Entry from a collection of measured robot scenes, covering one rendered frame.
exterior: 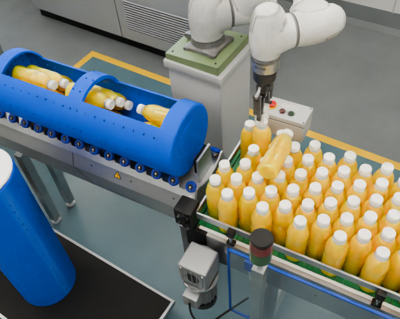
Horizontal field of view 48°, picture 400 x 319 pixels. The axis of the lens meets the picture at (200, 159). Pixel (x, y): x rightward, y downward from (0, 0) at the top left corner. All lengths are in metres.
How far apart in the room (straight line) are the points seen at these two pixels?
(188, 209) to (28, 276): 0.93
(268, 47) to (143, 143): 0.55
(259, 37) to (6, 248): 1.32
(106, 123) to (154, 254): 1.18
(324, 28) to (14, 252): 1.48
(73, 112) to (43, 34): 2.84
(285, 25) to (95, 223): 1.89
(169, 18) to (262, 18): 2.31
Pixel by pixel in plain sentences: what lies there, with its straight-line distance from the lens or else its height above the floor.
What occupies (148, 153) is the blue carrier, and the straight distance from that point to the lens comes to 1.61.
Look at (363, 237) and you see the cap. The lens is 1.45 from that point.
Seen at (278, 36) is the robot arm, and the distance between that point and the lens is 1.35.
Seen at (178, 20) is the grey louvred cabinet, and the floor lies 0.43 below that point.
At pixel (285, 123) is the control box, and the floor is 1.08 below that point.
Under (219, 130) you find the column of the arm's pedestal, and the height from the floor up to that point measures 0.66.
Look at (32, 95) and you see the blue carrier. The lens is 1.89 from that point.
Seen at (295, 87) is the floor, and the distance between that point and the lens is 3.59.
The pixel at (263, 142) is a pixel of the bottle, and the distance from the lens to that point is 1.65.
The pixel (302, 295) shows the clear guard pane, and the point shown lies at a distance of 1.60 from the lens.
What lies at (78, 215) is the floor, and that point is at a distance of 2.93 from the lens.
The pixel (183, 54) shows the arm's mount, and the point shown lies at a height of 1.04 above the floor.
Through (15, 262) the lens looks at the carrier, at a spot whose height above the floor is 0.60.
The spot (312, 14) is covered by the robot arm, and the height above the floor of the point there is 1.57.
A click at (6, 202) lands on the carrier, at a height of 0.96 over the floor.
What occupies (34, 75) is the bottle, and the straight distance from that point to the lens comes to 1.98.
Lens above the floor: 2.30
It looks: 49 degrees down
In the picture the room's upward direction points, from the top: 6 degrees counter-clockwise
